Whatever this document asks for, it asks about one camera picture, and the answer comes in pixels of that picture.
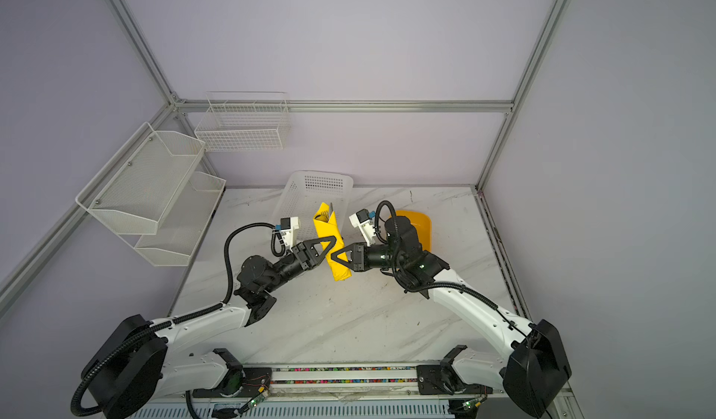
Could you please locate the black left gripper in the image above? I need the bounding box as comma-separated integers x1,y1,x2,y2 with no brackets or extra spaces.
264,235,337,294

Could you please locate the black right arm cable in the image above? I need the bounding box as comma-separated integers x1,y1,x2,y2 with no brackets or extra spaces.
373,199,530,342

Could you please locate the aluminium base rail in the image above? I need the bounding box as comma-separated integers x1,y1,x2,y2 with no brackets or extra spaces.
135,362,525,418

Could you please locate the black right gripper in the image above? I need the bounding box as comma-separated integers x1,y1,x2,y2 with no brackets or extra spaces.
329,240,403,275

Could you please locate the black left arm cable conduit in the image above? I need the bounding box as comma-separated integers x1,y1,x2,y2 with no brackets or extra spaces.
69,221,286,418

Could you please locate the white wire wall basket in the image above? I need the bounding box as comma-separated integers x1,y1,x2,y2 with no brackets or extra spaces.
194,92,290,152

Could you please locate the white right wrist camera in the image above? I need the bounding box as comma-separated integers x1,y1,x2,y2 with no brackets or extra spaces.
349,209,377,246

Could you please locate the yellow plastic tray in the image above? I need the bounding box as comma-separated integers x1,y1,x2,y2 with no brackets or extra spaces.
396,210,432,252

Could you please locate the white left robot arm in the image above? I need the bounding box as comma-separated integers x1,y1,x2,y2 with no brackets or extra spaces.
70,236,337,418

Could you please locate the white mesh upper wall shelf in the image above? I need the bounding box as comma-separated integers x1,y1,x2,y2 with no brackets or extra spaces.
76,122,205,235

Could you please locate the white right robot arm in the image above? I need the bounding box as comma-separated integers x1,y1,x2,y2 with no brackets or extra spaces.
331,210,572,418

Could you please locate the white perforated plastic basket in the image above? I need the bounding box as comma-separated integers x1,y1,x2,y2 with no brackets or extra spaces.
272,171,354,242

